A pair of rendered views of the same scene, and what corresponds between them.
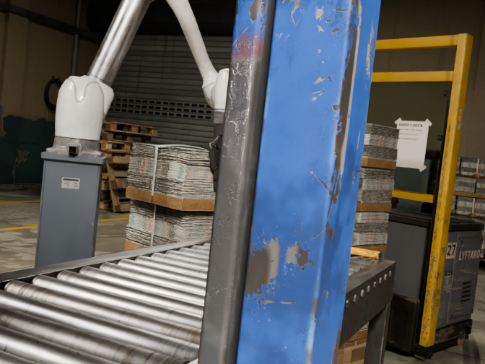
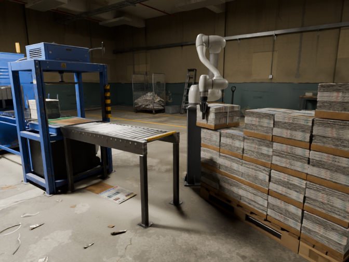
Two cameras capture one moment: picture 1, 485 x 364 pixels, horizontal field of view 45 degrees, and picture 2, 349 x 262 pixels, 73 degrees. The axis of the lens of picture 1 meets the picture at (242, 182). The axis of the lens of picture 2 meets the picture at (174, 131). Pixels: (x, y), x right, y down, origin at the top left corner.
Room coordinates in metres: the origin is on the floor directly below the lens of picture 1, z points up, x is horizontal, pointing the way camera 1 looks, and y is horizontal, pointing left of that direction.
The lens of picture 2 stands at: (2.36, -2.38, 1.30)
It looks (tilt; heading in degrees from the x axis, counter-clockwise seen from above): 11 degrees down; 101
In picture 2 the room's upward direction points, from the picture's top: straight up
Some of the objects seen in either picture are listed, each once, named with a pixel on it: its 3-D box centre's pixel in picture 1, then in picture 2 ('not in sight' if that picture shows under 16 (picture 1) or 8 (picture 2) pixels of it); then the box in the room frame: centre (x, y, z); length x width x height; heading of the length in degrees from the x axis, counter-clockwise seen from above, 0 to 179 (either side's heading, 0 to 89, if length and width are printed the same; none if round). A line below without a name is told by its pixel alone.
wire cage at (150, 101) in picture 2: not in sight; (148, 93); (-0.67, 7.78, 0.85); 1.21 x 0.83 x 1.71; 155
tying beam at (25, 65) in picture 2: not in sight; (60, 67); (0.33, 0.49, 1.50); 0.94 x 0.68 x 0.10; 65
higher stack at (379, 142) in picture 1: (343, 240); (341, 175); (3.24, -0.59, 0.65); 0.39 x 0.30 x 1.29; 45
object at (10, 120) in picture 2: not in sight; (28, 117); (-0.69, 0.97, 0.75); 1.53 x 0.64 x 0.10; 155
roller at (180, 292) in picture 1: (173, 299); (108, 129); (1.13, 0.11, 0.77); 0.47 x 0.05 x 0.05; 65
